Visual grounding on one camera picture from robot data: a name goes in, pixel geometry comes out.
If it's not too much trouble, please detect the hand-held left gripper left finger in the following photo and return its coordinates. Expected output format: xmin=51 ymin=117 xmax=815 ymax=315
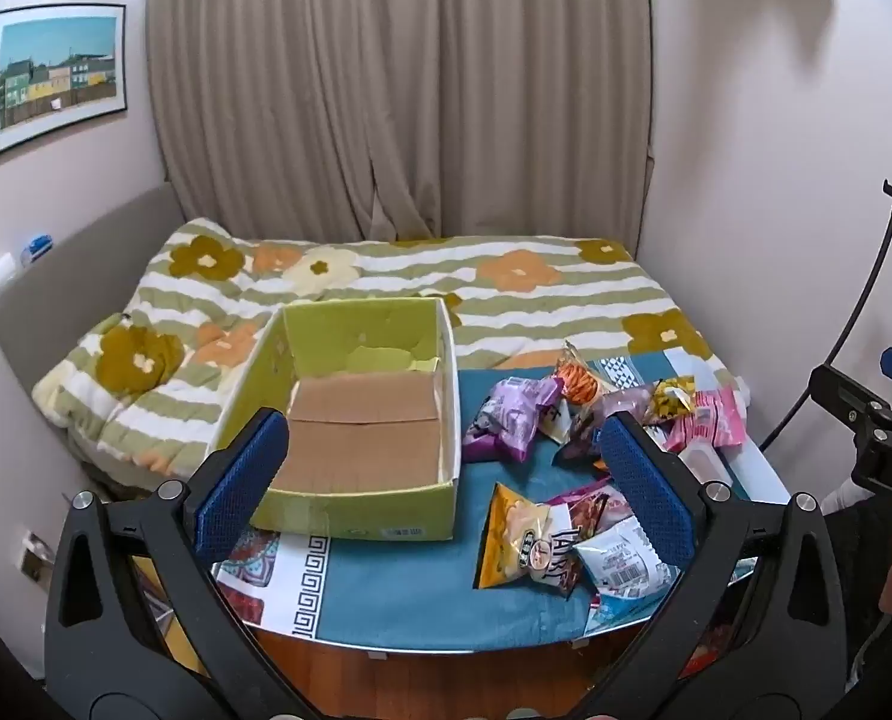
xmin=44 ymin=406 xmax=319 ymax=720

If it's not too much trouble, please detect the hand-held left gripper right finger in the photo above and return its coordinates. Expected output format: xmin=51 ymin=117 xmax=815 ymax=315
xmin=566 ymin=411 xmax=848 ymax=720

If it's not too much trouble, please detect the pinkish red snack packet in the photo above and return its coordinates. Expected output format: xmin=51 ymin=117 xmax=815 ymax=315
xmin=543 ymin=480 xmax=634 ymax=541

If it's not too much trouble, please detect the white barcode snack packet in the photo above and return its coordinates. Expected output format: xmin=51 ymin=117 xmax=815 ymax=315
xmin=573 ymin=521 xmax=680 ymax=601

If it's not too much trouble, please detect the green cardboard box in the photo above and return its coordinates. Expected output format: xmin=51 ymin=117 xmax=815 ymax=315
xmin=204 ymin=297 xmax=462 ymax=541

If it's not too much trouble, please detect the orange snack packet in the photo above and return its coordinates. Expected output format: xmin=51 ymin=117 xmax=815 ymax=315
xmin=555 ymin=343 xmax=616 ymax=407

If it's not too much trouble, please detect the yellow chips packet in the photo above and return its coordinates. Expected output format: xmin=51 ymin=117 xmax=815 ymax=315
xmin=476 ymin=481 xmax=552 ymax=590

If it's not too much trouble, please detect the purple snack packet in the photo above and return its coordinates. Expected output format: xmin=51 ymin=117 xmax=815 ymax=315
xmin=461 ymin=375 xmax=563 ymax=464

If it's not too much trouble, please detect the clear plastic container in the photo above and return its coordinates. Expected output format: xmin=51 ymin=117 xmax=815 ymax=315
xmin=678 ymin=446 xmax=734 ymax=486

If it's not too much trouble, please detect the mauve snack packet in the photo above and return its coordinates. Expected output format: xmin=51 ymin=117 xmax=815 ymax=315
xmin=555 ymin=384 xmax=658 ymax=470

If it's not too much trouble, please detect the pink snack packet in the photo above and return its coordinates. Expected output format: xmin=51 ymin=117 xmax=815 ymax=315
xmin=663 ymin=386 xmax=743 ymax=451

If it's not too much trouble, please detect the yellow and black snack packet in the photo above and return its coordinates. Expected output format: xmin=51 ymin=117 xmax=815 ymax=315
xmin=652 ymin=379 xmax=698 ymax=421

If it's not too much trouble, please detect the white and red snack packet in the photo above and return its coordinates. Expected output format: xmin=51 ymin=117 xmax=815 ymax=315
xmin=532 ymin=502 xmax=589 ymax=599

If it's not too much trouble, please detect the light blue snack packet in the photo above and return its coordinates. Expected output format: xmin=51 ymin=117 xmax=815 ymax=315
xmin=585 ymin=591 xmax=646 ymax=632

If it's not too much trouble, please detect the blue patterned tablecloth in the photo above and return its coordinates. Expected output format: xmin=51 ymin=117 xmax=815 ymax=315
xmin=213 ymin=349 xmax=755 ymax=646

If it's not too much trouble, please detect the glass-top table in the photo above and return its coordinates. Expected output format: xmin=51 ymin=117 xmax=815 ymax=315
xmin=217 ymin=555 xmax=762 ymax=662

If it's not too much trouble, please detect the floral striped blanket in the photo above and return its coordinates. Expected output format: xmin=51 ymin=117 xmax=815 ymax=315
xmin=32 ymin=217 xmax=751 ymax=482

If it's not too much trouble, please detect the grey headboard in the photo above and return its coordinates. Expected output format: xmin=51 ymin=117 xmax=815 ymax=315
xmin=0 ymin=180 xmax=184 ymax=481

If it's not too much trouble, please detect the beige curtain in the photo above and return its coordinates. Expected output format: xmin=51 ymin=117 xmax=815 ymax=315
xmin=146 ymin=0 xmax=653 ymax=245

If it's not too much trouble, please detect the framed picture of houses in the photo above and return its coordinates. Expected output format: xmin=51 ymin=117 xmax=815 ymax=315
xmin=0 ymin=4 xmax=130 ymax=161

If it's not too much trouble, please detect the wall outlet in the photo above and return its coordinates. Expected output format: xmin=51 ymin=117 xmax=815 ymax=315
xmin=18 ymin=532 xmax=58 ymax=586

